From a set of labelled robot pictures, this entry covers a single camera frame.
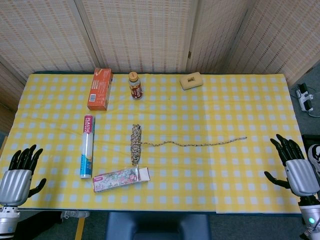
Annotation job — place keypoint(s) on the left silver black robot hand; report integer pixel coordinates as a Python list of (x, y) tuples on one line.
[(15, 185)]

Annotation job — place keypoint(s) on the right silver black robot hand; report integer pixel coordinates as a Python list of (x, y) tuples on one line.
[(301, 175)]

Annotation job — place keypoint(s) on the plastic wrap roll box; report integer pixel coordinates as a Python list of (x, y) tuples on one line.
[(87, 140)]

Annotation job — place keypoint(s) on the black white sneaker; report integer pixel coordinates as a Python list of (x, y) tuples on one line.
[(315, 155)]

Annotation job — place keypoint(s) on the black floor mat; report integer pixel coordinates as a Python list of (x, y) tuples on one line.
[(312, 138)]

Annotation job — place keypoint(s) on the white shoe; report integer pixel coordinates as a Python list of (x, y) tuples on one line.
[(75, 214)]

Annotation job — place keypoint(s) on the white power strip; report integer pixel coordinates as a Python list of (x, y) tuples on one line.
[(303, 100)]

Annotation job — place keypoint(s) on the floral print carton box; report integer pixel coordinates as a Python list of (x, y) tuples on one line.
[(115, 178)]

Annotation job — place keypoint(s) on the yellow white checkered tablecloth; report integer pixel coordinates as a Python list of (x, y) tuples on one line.
[(200, 112)]

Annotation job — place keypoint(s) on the orange cardboard box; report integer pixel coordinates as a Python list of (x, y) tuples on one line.
[(100, 90)]

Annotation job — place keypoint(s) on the yellow sponge block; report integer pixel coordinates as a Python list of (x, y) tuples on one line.
[(193, 85)]

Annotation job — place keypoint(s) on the blue chair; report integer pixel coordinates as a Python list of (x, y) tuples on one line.
[(157, 225)]

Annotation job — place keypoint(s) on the small brown drink bottle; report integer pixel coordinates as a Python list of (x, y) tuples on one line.
[(135, 87)]

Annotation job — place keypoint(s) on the bamboo folding screen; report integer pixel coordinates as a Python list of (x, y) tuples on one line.
[(145, 32)]

